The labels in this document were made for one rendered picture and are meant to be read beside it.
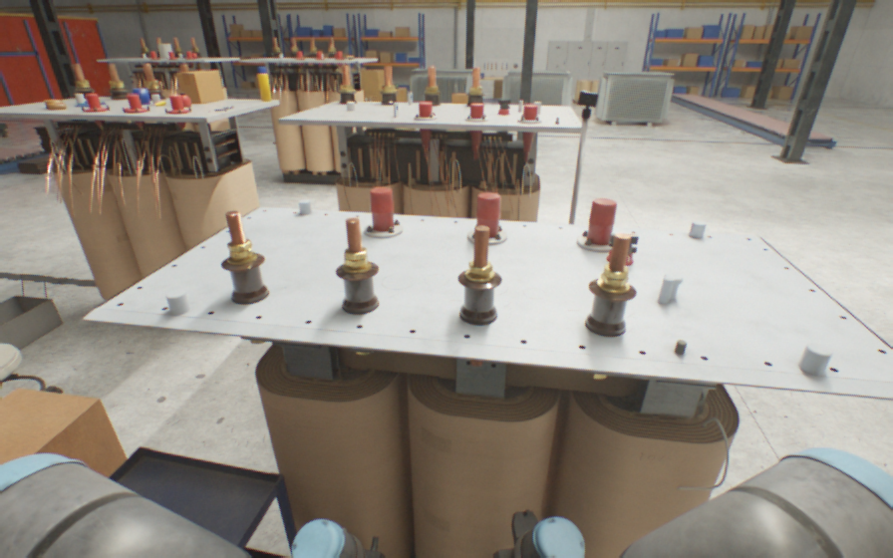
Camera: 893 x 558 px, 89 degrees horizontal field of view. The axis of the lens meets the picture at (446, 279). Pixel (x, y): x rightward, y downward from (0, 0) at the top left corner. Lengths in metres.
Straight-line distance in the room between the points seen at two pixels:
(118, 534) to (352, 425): 0.88
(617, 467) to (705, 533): 0.83
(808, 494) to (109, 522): 0.57
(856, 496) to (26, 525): 0.67
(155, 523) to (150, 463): 1.08
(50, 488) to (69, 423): 1.22
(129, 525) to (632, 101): 13.18
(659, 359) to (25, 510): 0.90
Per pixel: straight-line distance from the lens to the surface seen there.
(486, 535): 1.52
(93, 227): 3.90
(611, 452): 1.26
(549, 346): 0.94
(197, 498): 1.42
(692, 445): 1.26
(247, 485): 1.40
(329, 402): 1.25
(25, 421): 1.84
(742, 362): 1.04
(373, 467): 1.43
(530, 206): 2.66
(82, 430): 1.79
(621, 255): 0.94
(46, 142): 10.99
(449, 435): 1.23
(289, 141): 7.13
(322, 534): 1.01
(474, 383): 1.15
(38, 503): 0.53
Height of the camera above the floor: 1.90
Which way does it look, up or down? 27 degrees down
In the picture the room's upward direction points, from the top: straight up
